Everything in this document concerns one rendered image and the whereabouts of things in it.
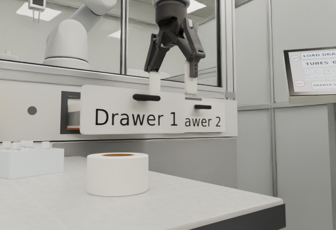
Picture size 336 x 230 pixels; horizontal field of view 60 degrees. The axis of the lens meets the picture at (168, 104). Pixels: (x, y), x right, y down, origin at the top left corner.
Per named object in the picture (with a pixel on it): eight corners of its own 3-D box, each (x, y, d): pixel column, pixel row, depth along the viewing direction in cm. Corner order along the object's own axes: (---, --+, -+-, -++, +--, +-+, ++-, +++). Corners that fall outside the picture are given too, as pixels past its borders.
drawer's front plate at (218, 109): (225, 131, 110) (225, 103, 111) (163, 132, 93) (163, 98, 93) (222, 131, 111) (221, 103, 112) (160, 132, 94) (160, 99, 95)
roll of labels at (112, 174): (151, 184, 37) (151, 152, 37) (144, 197, 30) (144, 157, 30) (96, 183, 37) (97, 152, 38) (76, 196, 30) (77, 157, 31)
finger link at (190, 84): (194, 63, 63) (197, 63, 63) (195, 95, 63) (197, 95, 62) (184, 61, 62) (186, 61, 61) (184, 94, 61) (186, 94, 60)
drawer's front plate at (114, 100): (185, 133, 80) (185, 93, 81) (82, 134, 63) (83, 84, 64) (181, 133, 81) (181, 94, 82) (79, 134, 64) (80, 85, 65)
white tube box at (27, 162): (63, 172, 47) (64, 148, 47) (8, 179, 40) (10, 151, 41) (26, 166, 55) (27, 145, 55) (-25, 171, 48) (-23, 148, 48)
